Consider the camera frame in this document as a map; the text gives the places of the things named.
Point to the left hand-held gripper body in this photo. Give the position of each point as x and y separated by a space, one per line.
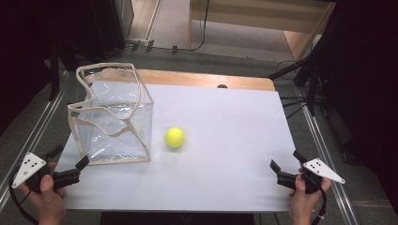
29 167

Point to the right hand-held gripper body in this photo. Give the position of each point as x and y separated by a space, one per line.
322 170

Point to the clear plastic bag beige trim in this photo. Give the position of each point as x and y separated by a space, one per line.
115 125

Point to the yellow tennis ball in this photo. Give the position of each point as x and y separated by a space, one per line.
175 137

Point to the person's left hand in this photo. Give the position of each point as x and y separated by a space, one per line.
47 200

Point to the person's right hand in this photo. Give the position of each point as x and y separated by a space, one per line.
302 203

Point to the white table sheet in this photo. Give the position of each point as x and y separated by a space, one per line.
225 150

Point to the black tripod stand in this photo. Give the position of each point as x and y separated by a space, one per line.
309 81

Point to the black metal stand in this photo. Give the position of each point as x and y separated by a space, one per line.
54 72

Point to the dark curtain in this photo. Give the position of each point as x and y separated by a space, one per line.
369 78

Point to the wooden table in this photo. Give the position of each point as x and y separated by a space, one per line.
194 78

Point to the black cabinet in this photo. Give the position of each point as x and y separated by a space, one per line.
103 28

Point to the light wooden shelf unit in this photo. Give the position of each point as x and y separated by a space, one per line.
259 15

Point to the metal floor rail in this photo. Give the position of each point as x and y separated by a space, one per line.
328 162
28 137

